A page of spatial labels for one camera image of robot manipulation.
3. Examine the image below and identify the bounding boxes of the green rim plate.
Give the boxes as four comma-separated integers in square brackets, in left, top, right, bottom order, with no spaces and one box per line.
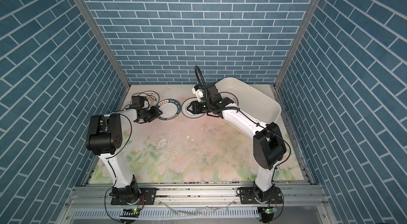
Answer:
[157,98,181,121]

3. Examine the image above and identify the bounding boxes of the orange sunburst plate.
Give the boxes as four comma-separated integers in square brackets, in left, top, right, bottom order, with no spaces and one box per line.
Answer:
[220,92,238,105]
[140,91,160,106]

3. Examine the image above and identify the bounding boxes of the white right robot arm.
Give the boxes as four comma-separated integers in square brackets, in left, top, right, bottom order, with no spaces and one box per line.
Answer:
[186,84,288,192]

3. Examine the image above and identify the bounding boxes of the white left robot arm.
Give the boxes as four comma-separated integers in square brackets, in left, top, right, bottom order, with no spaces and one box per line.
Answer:
[85,106,162,196]

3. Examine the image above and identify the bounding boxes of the white plastic bin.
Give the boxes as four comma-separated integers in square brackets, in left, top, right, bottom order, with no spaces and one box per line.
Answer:
[215,77,283,125]

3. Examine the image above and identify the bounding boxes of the white plate grey emblem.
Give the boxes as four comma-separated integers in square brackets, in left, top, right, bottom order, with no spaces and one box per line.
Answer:
[181,97,204,119]

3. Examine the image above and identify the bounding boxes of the floral table mat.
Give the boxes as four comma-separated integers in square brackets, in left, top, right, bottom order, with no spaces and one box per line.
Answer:
[121,83,304,183]

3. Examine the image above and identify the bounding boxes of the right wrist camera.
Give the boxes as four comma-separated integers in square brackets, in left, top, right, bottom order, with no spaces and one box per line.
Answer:
[192,85,206,102]

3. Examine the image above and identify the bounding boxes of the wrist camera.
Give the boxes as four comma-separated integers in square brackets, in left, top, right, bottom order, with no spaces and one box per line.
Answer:
[192,85,206,102]
[130,96,150,109]

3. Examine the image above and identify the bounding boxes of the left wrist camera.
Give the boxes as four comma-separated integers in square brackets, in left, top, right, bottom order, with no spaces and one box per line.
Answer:
[130,96,150,109]

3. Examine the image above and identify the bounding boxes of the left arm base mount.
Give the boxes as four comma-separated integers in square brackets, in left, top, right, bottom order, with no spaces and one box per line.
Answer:
[109,182,157,206]

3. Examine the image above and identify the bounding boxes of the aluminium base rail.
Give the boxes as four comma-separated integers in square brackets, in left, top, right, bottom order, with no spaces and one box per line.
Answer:
[57,183,332,224]

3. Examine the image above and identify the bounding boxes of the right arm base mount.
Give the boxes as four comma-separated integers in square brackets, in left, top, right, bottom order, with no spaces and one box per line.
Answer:
[236,183,284,204]

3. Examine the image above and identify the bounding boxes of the aluminium corner post left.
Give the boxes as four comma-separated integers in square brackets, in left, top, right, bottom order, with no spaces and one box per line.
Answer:
[73,0,131,90]

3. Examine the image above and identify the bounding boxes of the aluminium corner post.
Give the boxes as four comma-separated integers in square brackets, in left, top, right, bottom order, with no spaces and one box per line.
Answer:
[73,0,131,90]
[274,0,321,89]

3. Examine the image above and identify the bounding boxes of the aluminium corner post right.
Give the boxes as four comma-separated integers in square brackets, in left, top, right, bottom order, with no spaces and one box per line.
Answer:
[274,0,321,89]

